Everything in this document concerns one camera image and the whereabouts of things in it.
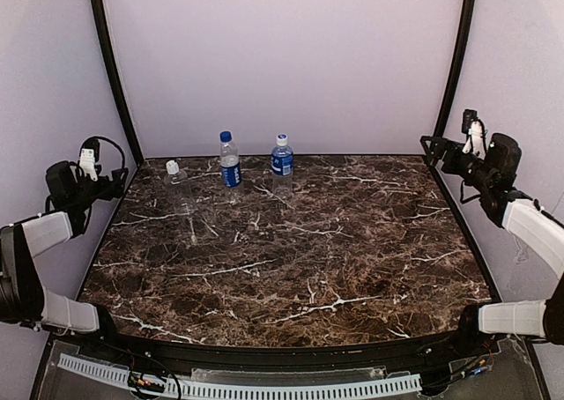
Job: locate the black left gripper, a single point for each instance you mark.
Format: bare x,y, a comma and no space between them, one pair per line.
111,184

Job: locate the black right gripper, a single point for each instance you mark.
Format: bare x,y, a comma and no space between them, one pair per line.
443,154

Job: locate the clear bottle white cap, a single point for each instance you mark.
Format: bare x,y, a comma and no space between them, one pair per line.
177,182

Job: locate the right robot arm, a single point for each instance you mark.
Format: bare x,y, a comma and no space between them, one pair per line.
517,213

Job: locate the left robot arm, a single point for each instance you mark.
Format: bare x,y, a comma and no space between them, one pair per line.
25,300

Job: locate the tall bottle blue cap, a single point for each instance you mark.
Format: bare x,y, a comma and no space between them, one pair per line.
230,165

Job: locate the short bottle blue label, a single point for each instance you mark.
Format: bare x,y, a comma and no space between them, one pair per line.
282,161

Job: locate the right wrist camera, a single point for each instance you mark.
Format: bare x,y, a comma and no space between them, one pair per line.
475,132

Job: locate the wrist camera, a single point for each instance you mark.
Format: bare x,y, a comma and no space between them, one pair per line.
89,157
475,132

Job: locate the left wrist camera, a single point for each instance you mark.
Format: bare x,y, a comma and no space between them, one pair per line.
89,157

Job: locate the right black frame post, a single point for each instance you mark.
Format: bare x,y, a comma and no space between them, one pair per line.
455,69

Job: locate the black frame post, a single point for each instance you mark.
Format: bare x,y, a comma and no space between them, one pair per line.
108,55
455,69

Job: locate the black front table rail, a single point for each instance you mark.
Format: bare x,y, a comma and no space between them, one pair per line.
425,354

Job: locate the white slotted cable duct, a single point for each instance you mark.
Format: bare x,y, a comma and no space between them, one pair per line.
212,384

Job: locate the left black frame post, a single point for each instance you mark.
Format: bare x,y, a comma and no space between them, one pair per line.
108,55

